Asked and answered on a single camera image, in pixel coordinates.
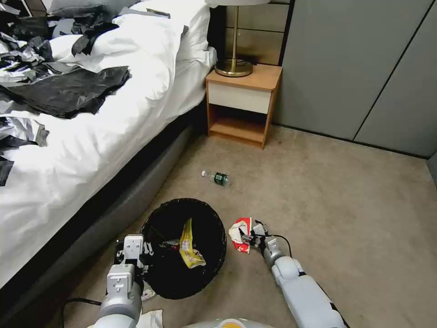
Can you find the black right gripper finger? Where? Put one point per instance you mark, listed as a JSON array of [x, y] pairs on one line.
[[245, 235], [247, 243]]

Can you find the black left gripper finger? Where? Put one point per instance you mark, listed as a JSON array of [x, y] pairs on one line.
[[119, 252], [148, 248]]

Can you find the red white packaging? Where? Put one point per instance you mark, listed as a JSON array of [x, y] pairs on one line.
[[236, 232]]

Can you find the black round trash bin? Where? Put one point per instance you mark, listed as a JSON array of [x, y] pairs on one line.
[[205, 273]]

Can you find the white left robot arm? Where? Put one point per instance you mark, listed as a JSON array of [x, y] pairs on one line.
[[117, 300]]

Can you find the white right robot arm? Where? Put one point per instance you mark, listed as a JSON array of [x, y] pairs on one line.
[[307, 290]]

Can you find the small grey trash piece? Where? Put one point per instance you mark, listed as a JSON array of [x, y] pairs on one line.
[[170, 244]]

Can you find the large black garbage bag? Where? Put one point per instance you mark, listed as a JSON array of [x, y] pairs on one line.
[[68, 90]]

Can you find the small white red wrapper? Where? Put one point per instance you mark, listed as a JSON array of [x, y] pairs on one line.
[[147, 294]]

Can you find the yellow snack wrapper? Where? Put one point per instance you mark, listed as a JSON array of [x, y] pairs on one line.
[[188, 246]]

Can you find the white crumpled paper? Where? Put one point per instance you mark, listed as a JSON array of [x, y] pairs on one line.
[[152, 319]]

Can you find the clear bottle with green label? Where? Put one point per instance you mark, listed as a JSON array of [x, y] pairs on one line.
[[220, 178]]

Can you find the grey black bed base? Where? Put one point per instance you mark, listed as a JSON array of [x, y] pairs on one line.
[[143, 177]]

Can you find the white nightstand drawer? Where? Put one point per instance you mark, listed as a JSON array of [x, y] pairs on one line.
[[239, 97]]

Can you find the black bag scrap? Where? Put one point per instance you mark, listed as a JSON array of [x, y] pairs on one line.
[[5, 171]]

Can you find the grey bag piece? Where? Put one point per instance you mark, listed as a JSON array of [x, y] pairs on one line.
[[39, 131]]

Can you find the wooden nightstand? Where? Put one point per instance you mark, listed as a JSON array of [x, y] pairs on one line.
[[244, 77]]

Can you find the white bed duvet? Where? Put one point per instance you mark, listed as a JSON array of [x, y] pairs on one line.
[[143, 85]]

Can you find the brass table lamp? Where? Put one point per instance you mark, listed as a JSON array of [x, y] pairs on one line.
[[234, 68]]

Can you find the grey wardrobe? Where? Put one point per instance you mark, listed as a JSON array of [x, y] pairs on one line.
[[341, 68]]

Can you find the small black bag piece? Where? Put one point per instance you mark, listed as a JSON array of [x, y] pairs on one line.
[[85, 44]]

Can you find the pile of black grey bags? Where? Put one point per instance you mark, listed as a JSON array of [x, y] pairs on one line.
[[24, 41]]

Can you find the dark grey strip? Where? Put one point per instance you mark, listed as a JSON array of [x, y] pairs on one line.
[[158, 13]]

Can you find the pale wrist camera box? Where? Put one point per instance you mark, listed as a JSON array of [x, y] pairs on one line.
[[133, 246], [259, 229]]

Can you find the brown wall panel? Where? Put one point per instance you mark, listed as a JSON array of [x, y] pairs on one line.
[[259, 34]]

